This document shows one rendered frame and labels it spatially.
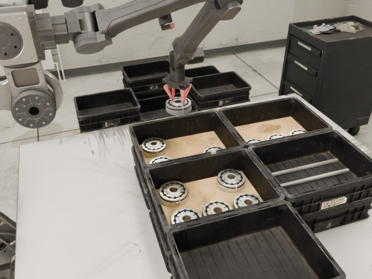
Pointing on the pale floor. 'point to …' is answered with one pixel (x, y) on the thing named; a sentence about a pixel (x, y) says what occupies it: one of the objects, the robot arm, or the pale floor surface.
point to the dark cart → (331, 70)
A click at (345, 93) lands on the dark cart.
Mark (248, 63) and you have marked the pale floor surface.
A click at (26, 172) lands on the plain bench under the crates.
